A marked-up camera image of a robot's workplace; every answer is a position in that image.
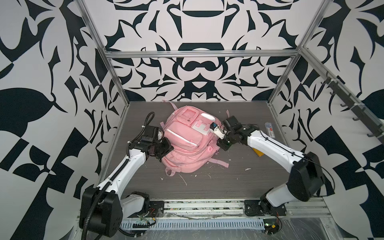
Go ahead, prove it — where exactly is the pink student backpack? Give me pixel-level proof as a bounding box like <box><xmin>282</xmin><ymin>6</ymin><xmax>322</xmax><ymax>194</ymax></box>
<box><xmin>160</xmin><ymin>102</ymin><xmax>229</xmax><ymax>177</ymax></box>

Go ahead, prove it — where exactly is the yellow sticky note pad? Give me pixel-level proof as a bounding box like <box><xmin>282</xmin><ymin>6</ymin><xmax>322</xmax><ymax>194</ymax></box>
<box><xmin>253</xmin><ymin>148</ymin><xmax>264</xmax><ymax>157</ymax></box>

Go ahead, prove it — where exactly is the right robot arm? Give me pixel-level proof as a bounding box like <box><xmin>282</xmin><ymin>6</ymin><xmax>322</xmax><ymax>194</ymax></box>
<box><xmin>210</xmin><ymin>116</ymin><xmax>325</xmax><ymax>212</ymax></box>

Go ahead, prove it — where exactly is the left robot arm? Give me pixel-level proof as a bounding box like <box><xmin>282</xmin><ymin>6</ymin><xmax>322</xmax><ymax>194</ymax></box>
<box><xmin>79</xmin><ymin>126</ymin><xmax>174</xmax><ymax>240</ymax></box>

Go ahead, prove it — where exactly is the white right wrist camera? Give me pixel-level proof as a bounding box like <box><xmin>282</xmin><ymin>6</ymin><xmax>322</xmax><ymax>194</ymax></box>
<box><xmin>210</xmin><ymin>122</ymin><xmax>226</xmax><ymax>140</ymax></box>

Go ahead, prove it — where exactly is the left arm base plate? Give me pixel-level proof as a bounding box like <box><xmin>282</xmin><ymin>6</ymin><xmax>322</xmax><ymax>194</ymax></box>
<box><xmin>145</xmin><ymin>201</ymin><xmax>165</xmax><ymax>218</ymax></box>

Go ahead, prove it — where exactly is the aluminium front rail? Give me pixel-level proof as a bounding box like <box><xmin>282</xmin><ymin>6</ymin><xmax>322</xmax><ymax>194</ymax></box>
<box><xmin>76</xmin><ymin>197</ymin><xmax>331</xmax><ymax>221</ymax></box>

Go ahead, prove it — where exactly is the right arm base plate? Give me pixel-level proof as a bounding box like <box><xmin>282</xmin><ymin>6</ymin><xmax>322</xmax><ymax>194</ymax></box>
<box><xmin>244</xmin><ymin>200</ymin><xmax>286</xmax><ymax>217</ymax></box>

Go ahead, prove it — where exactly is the white perforated cable duct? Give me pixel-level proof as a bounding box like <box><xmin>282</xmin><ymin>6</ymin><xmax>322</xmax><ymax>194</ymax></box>
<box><xmin>121</xmin><ymin>219</ymin><xmax>265</xmax><ymax>231</ymax></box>

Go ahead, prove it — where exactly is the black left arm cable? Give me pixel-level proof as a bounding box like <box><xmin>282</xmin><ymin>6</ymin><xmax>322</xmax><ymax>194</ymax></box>
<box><xmin>80</xmin><ymin>111</ymin><xmax>156</xmax><ymax>240</ymax></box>

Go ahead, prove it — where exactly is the wall hook rack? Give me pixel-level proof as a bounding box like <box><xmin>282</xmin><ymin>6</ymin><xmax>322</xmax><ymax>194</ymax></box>
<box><xmin>322</xmin><ymin>71</ymin><xmax>384</xmax><ymax>145</ymax></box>

